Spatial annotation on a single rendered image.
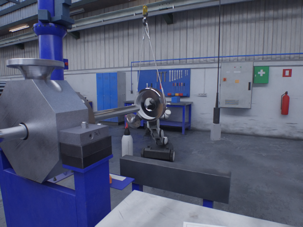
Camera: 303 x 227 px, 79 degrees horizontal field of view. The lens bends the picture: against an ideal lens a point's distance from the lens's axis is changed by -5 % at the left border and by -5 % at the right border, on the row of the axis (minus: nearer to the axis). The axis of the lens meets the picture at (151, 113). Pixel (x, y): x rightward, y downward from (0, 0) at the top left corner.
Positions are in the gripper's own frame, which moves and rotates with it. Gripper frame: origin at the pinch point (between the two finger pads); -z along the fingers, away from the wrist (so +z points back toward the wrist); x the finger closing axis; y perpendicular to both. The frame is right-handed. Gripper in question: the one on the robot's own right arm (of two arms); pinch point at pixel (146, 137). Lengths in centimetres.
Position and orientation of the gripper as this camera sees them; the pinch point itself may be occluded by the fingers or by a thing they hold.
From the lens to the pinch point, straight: 341.7
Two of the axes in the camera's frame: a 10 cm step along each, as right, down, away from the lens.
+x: -9.8, -1.0, -1.8
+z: 1.5, -9.5, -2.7
